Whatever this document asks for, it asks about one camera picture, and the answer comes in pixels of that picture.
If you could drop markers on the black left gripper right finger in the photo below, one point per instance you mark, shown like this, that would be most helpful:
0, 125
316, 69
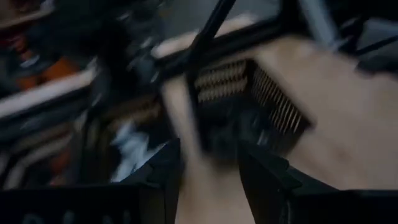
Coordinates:
280, 196

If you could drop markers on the orange vacuum cleaner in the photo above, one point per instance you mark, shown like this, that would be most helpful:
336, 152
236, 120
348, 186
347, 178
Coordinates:
56, 71

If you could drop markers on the white ghost decoration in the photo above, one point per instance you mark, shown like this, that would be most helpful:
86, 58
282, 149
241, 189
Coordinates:
132, 149

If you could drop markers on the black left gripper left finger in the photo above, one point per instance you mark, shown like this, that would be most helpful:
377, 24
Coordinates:
155, 196

